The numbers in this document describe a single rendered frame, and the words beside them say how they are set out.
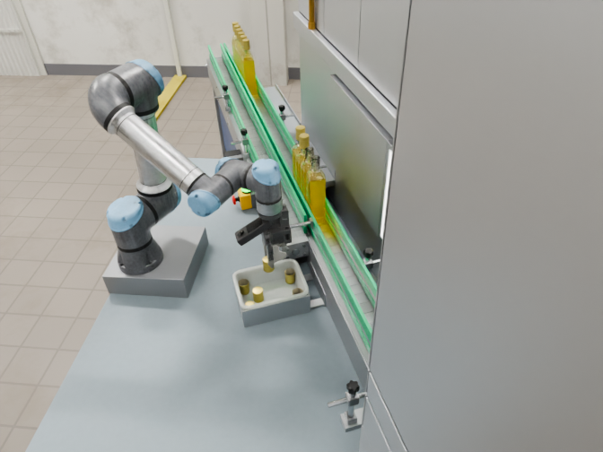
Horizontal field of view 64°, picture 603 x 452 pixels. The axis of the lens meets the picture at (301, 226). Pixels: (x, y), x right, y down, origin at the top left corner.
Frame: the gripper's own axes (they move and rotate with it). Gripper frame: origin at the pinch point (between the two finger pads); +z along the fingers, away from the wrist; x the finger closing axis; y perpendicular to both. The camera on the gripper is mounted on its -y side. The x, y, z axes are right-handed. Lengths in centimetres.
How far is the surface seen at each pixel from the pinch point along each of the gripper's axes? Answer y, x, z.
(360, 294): 23.8, -18.6, 4.5
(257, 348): -9.4, -18.6, 17.2
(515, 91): 0, -89, -93
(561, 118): 0, -92, -94
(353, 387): 7, -55, -8
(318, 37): 36, 56, -48
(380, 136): 34, -2, -38
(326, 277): 16.4, -8.4, 4.7
